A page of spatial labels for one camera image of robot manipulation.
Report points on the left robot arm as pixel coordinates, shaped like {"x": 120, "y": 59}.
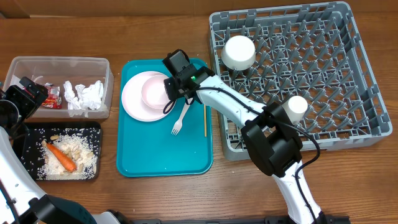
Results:
{"x": 23, "y": 200}

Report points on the white plastic fork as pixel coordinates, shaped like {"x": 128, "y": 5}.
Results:
{"x": 179, "y": 123}

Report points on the white bowl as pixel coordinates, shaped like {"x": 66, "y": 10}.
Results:
{"x": 238, "y": 53}

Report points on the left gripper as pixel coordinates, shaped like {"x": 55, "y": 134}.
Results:
{"x": 30, "y": 104}

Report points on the white paper cup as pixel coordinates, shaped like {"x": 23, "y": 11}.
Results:
{"x": 295, "y": 108}

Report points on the white tissue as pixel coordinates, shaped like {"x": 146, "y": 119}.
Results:
{"x": 70, "y": 97}
{"x": 90, "y": 97}

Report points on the grey dishwasher rack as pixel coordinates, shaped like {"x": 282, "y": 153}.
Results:
{"x": 314, "y": 51}

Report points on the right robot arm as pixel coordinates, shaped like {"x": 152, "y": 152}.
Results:
{"x": 269, "y": 132}

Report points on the orange carrot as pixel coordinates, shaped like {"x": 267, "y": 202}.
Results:
{"x": 65, "y": 161}

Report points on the pink bowl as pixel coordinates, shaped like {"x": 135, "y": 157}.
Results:
{"x": 153, "y": 92}

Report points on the black plastic tray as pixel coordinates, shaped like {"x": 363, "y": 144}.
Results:
{"x": 18, "y": 144}

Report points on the clear plastic bin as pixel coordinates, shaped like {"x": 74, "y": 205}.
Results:
{"x": 58, "y": 70}

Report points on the food scraps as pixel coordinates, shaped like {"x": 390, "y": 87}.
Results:
{"x": 82, "y": 145}

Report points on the red snack wrapper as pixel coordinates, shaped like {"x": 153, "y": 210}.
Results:
{"x": 54, "y": 100}

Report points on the teal serving tray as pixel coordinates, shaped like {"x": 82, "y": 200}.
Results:
{"x": 148, "y": 149}

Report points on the wooden chopstick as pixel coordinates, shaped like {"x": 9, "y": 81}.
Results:
{"x": 205, "y": 120}

